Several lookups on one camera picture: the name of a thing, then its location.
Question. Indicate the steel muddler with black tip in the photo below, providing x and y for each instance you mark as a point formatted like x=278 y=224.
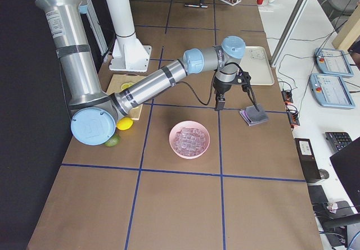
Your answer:
x=193 y=5

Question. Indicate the pile of clear ice cubes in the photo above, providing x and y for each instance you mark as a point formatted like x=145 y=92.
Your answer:
x=190 y=142

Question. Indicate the folded grey purple cloth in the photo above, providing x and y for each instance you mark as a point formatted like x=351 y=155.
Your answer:
x=254 y=115

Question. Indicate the pink bowl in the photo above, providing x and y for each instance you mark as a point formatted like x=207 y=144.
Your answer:
x=188 y=124

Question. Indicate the cream bear serving tray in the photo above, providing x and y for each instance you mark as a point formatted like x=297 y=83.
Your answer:
x=255 y=62

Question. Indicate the orange electronics board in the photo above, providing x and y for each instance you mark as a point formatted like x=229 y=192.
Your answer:
x=291 y=111

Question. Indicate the lemon slices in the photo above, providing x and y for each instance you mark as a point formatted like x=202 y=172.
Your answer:
x=126 y=85

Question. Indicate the whole yellow lemon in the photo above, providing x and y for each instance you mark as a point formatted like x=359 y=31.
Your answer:
x=124 y=124

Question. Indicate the wooden cutting board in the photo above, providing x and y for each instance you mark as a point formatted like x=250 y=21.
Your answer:
x=114 y=86

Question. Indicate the near blue teach pendant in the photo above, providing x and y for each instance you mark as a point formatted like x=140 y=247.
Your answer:
x=331 y=91

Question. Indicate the blue teach pendant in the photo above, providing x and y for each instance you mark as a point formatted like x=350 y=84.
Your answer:
x=333 y=61
x=331 y=91

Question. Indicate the black power box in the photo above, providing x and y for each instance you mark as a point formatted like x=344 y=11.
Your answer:
x=307 y=160

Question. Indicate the green lime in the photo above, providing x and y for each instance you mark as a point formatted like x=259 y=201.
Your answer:
x=113 y=141

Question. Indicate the far blue teach pendant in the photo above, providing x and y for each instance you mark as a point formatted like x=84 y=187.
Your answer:
x=333 y=61

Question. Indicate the black keyboard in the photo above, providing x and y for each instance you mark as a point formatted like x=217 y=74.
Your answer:
x=338 y=140

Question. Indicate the black computer mouse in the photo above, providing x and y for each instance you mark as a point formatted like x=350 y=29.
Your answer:
x=324 y=174

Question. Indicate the black laptop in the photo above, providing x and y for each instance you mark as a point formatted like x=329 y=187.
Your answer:
x=346 y=165

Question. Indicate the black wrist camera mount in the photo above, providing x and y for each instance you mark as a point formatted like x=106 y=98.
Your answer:
x=244 y=79

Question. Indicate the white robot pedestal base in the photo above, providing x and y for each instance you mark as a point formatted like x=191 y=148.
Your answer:
x=129 y=54

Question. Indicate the aluminium frame post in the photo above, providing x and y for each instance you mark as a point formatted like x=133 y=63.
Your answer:
x=288 y=30

